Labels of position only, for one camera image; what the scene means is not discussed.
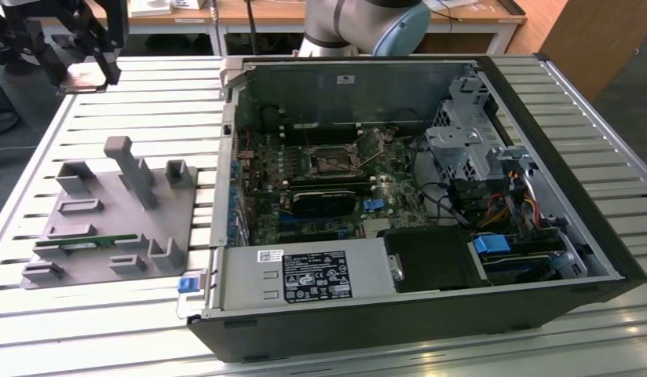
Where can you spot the black disk bay cover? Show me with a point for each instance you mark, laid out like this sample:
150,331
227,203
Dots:
434,263

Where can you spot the black graphics card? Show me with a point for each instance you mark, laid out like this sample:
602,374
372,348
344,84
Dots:
323,203

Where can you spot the black RAM slot bank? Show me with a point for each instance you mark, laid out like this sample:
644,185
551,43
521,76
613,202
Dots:
328,182
318,133

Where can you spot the brown wooden cabinet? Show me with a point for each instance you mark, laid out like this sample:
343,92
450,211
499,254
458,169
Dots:
590,39

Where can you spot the silver finned heatsink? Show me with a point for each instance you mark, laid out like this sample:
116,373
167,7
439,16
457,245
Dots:
378,228

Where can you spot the blue disk carrier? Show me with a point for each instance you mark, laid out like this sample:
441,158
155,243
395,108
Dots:
491,244

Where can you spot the green motherboard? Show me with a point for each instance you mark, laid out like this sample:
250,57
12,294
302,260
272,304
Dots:
397,196

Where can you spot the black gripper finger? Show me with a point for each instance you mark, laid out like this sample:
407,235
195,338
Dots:
105,59
27,39

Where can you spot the white paper sheet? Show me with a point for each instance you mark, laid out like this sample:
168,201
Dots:
441,4

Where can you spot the silver square CPU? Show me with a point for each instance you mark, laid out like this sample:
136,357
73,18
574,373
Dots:
85,77

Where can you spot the white box device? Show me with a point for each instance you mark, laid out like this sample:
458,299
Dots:
167,7

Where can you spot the wooden desk white legs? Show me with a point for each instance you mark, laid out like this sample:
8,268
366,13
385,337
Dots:
491,16

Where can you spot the green RAM stick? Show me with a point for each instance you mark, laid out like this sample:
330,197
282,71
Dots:
83,241

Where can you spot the silver power supply with label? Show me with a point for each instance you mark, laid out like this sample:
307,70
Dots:
250,282

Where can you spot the blue case latch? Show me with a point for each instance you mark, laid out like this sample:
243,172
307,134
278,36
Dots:
188,284

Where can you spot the grey plastic parts rack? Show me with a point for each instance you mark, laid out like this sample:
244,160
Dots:
124,228

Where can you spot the CPU socket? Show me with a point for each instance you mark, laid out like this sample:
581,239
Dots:
332,163

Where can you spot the blue board connector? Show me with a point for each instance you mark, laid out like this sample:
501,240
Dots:
372,206

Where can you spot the black open PC case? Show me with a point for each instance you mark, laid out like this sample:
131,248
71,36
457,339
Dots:
355,334

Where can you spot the silver metal drive cage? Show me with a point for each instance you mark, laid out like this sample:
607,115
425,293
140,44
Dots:
454,137

